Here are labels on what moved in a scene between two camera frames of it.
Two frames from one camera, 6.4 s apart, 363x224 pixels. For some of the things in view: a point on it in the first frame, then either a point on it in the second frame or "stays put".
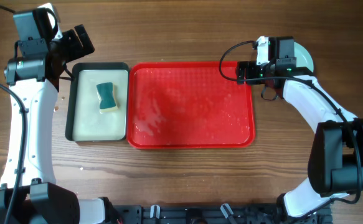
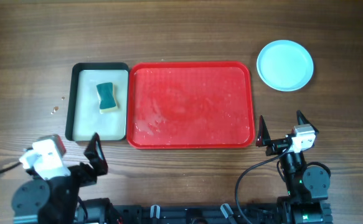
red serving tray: [187, 105] stays put
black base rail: [210, 214] stays put
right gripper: [251, 68] to [276, 147]
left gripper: [71, 40] to [96, 162]
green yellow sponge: [108, 97] stays put
